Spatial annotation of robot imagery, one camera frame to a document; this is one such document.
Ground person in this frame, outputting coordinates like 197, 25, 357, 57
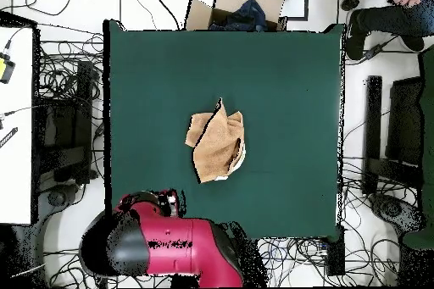
344, 0, 434, 61

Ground black slotted bar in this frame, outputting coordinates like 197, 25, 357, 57
0, 126, 19, 149

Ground dark green table cloth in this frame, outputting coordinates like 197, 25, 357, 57
103, 19, 348, 241

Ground tan terry towel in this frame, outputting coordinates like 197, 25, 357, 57
184, 97, 247, 184

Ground tangle of black cables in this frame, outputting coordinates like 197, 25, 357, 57
36, 39, 104, 124
257, 237, 401, 286

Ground black floor stand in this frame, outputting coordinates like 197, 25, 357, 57
363, 75, 426, 197
35, 60, 95, 192

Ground blue jeans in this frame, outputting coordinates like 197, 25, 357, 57
208, 0, 269, 32

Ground white desk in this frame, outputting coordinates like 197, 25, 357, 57
0, 25, 35, 225

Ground black power strip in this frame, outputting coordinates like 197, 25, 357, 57
325, 234, 346, 277

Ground black power adapter with cable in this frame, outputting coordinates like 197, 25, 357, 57
345, 34, 399, 65

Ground dark green cloth cover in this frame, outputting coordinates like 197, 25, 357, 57
401, 44, 434, 251

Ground yellow and black device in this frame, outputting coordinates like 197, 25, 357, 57
0, 52, 17, 85

